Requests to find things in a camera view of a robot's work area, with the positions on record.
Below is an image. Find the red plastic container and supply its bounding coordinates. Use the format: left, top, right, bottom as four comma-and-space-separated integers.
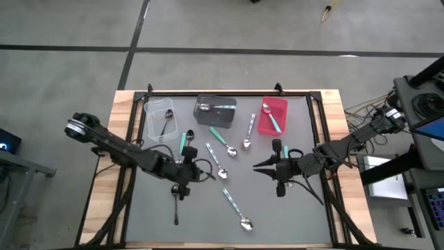
257, 95, 289, 136

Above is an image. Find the grey side table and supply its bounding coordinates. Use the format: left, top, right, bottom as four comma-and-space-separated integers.
0, 149, 58, 250

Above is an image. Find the black device with blue light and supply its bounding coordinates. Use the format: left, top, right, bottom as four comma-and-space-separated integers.
0, 128, 22, 156

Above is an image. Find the clear plastic container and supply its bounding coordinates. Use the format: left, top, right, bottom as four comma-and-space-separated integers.
143, 97, 180, 143

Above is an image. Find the keyboard with coloured keys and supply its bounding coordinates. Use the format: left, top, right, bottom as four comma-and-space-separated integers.
425, 189, 444, 230

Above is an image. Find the white box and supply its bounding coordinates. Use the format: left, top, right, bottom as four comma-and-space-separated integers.
367, 156, 409, 201

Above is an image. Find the grey equipment cart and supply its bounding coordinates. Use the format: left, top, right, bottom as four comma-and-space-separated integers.
393, 74, 444, 173

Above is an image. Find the dark grey translucent container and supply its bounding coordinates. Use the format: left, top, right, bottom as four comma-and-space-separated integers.
192, 93, 238, 129

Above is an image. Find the black pole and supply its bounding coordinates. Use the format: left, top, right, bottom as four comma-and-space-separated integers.
408, 57, 444, 88

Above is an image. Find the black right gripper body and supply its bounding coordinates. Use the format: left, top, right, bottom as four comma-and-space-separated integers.
271, 138, 303, 198

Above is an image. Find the yellow floor cable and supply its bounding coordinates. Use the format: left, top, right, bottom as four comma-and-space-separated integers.
321, 0, 338, 22

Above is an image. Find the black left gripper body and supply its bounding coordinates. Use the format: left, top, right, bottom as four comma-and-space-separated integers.
162, 145, 199, 201

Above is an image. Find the teal handled silver spoon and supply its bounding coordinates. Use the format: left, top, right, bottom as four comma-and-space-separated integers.
262, 102, 283, 134
282, 144, 296, 189
175, 132, 188, 165
209, 126, 239, 158

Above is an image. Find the floor cable bundle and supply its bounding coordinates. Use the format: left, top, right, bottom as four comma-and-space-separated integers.
343, 93, 396, 128

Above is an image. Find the blue laptop screen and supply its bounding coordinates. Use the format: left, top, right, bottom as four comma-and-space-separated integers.
411, 116, 444, 142

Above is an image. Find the coiled black cable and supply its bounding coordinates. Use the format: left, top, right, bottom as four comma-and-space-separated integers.
411, 92, 444, 121

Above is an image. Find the teal white patterned handle spoon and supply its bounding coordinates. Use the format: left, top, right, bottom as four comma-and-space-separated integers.
199, 102, 237, 113
241, 112, 257, 151
205, 142, 229, 181
221, 187, 255, 232

